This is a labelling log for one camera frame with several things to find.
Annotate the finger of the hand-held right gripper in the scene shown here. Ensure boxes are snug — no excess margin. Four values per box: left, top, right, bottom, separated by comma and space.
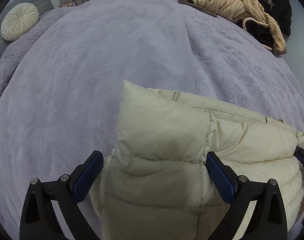
293, 148, 304, 173

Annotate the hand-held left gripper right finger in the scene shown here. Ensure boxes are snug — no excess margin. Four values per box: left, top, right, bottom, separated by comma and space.
206, 151, 288, 240

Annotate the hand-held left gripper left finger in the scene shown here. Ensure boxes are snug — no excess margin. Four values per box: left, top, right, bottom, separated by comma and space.
19, 151, 104, 240

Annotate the beige puffer jacket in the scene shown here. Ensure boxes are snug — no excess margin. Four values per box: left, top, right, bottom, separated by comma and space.
88, 80, 304, 240

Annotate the purple fleece blanket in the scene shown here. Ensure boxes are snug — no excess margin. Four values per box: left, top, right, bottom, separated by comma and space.
0, 0, 304, 240

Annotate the purple quilted pillow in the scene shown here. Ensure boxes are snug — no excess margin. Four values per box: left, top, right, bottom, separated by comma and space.
0, 51, 26, 103

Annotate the black garment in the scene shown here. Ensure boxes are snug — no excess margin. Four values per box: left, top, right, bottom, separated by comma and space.
236, 20, 274, 47

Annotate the black hanging jacket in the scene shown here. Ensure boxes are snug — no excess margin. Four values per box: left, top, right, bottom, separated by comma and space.
243, 0, 293, 37

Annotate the cream round pleated cushion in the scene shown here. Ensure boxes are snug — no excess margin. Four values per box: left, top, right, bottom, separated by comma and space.
1, 2, 39, 41

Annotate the beige striped garment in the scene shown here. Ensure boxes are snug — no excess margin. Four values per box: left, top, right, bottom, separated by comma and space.
192, 0, 286, 54

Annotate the grey-brown cloth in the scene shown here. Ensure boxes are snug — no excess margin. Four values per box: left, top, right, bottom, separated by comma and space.
178, 0, 219, 18

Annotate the grey quilted headboard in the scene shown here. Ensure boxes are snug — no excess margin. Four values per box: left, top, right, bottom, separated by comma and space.
0, 0, 55, 63

